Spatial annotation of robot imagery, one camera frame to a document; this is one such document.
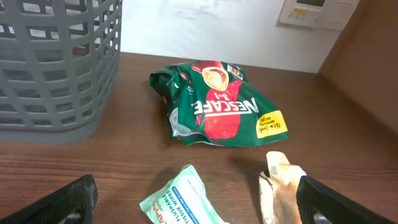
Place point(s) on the grey plastic lattice basket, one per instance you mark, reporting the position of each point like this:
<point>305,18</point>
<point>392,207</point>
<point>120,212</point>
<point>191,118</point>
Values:
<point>59,61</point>

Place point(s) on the white wall control panel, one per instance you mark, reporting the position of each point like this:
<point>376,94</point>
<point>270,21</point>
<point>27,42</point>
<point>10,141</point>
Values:
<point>324,14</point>

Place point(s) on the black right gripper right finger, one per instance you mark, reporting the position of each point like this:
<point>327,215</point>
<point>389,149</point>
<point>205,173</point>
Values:
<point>317,203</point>

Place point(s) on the beige paper pouch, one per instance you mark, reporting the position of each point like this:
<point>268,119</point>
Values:
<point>277,190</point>

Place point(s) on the mint flushable wipes pack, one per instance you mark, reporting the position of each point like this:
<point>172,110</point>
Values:
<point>182,200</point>

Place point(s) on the brown wooden side panel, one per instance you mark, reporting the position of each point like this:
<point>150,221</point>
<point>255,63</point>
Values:
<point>362,64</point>

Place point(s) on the green Nescafe coffee bag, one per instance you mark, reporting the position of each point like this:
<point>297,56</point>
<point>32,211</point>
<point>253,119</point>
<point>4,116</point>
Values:
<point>212,102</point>

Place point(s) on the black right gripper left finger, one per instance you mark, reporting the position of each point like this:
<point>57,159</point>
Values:
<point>73,203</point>

